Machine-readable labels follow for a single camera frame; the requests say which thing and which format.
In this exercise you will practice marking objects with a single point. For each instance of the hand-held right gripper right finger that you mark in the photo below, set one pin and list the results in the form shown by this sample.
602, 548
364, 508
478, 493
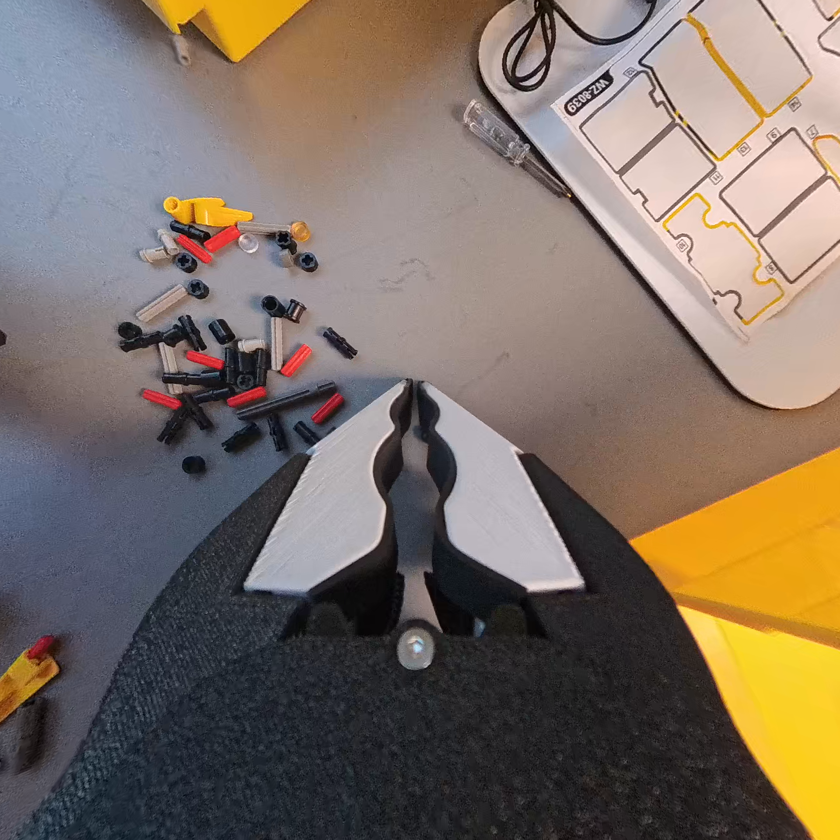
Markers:
512, 525

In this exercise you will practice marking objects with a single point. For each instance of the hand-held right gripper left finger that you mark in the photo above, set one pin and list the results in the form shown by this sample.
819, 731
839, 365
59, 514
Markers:
322, 525

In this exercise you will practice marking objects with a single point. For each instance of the yellow brick arm piece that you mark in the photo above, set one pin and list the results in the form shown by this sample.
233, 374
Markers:
26, 680

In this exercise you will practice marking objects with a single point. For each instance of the grey desk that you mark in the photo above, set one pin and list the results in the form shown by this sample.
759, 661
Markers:
460, 289

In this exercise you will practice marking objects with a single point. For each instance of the scattered small building pieces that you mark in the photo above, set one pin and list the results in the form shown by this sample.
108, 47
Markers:
223, 355

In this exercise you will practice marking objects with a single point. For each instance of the yellow plastic bin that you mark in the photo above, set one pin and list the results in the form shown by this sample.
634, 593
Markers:
761, 551
236, 26

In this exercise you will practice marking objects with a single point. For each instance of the white instruction sheet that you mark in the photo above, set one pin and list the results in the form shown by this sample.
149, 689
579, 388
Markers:
683, 171

